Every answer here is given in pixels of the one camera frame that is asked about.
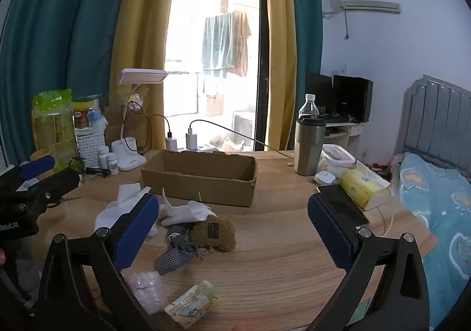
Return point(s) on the white charger with black cable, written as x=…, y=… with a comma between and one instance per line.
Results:
x=171, y=142

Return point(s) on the yellow tissue pack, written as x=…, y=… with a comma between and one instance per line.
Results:
x=365, y=187

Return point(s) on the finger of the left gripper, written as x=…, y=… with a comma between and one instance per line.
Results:
x=35, y=168
x=54, y=187

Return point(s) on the brown cardboard box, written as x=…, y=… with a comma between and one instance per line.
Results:
x=206, y=177

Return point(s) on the white plastic basket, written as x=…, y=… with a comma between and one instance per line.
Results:
x=88, y=144

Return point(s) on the white pill bottle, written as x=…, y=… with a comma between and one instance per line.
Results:
x=103, y=151
x=112, y=164

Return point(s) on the black flashlight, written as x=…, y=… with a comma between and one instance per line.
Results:
x=103, y=172

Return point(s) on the person's left hand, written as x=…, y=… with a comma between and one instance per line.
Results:
x=2, y=258

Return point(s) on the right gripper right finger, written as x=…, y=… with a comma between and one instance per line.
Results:
x=401, y=299

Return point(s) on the steel travel tumbler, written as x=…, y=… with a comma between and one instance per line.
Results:
x=309, y=140

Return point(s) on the yellow lid can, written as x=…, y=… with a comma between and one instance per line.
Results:
x=81, y=111

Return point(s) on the white lidded container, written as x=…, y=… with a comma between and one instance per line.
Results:
x=335, y=156

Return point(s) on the black monitor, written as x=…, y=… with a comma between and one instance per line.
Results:
x=341, y=98

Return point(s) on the small tissue packet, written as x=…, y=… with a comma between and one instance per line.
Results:
x=187, y=309

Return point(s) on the white pill bottle right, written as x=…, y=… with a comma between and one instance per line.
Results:
x=112, y=164

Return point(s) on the blue bed sheet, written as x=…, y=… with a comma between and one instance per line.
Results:
x=440, y=199

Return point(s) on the white cloth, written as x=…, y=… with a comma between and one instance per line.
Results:
x=127, y=197
x=192, y=212

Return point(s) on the white desk lamp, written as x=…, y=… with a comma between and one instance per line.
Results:
x=135, y=137

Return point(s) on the grey bed headboard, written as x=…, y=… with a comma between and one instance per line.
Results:
x=435, y=124

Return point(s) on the white power strip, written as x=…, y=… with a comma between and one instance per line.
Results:
x=200, y=148

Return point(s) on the brown plush toy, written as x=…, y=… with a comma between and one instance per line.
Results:
x=215, y=232

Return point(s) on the green food package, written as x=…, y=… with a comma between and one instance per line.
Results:
x=53, y=129

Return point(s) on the black smartphone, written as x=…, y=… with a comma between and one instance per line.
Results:
x=343, y=204

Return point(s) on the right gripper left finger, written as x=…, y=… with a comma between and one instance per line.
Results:
x=82, y=287

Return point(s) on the small white round device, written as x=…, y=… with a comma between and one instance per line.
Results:
x=324, y=178

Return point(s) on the grey mesh sock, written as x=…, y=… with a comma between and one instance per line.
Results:
x=180, y=251

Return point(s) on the white pill bottle left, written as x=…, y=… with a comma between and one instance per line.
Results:
x=103, y=151

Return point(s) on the paper cup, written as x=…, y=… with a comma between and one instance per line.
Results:
x=39, y=154

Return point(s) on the clear water bottle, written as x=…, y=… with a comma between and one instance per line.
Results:
x=309, y=110

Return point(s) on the white air conditioner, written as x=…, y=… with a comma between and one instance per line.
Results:
x=366, y=5

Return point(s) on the bubble wrap bundle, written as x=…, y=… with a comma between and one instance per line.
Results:
x=148, y=289

